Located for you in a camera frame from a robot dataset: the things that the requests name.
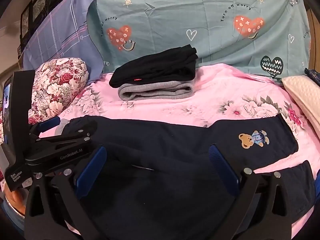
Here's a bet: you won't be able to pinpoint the blue plaid pillow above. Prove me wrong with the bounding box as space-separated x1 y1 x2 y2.
23 0 104 83

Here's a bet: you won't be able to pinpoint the pink floral bedsheet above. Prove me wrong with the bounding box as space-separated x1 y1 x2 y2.
39 63 320 240

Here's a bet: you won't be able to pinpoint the person left hand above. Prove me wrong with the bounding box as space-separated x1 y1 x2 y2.
5 189 25 215

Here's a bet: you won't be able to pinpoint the cream quilted pillow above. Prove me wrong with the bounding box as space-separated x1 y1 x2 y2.
281 75 319 137

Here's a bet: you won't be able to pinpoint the black folded pants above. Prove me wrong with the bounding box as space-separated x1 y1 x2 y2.
109 45 198 88

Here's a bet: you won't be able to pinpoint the dark framed wall pictures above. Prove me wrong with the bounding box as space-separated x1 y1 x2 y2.
18 0 63 54

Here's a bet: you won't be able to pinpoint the red floral pillow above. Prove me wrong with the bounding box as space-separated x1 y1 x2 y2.
28 57 89 124

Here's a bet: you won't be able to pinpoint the teal heart print quilt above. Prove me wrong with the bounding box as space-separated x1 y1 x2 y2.
87 0 311 79

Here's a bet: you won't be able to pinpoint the navy pants with bear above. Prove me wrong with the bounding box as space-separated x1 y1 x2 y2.
55 114 316 240

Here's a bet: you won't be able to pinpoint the grey folded pants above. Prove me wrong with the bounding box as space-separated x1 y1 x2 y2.
118 79 195 101

